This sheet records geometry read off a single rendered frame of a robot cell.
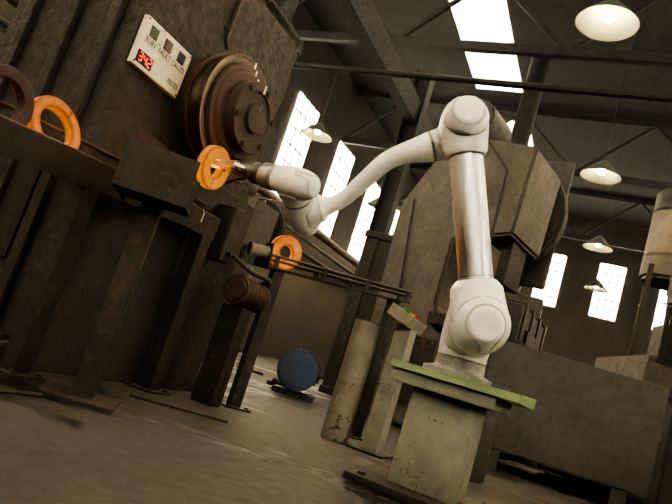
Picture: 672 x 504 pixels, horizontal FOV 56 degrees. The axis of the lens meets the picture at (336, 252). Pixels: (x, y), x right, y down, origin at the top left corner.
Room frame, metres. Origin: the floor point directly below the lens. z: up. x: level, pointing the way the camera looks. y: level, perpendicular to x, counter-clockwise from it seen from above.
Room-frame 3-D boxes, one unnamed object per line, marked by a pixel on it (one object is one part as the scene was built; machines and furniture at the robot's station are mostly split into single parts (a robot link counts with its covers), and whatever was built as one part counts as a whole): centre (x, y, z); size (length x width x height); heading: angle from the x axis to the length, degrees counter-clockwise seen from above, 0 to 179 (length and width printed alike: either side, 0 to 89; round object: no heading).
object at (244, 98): (2.36, 0.48, 1.11); 0.28 x 0.06 x 0.28; 155
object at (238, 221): (2.62, 0.48, 0.68); 0.11 x 0.08 x 0.24; 65
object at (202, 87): (2.40, 0.56, 1.11); 0.47 x 0.06 x 0.47; 155
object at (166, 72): (2.14, 0.81, 1.15); 0.26 x 0.02 x 0.18; 155
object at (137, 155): (1.82, 0.56, 0.36); 0.26 x 0.20 x 0.72; 10
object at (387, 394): (2.71, -0.39, 0.31); 0.24 x 0.16 x 0.62; 155
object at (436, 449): (1.99, -0.48, 0.16); 0.40 x 0.40 x 0.31; 64
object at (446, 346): (1.98, -0.48, 0.54); 0.18 x 0.16 x 0.22; 174
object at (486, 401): (1.99, -0.48, 0.33); 0.32 x 0.32 x 0.04; 64
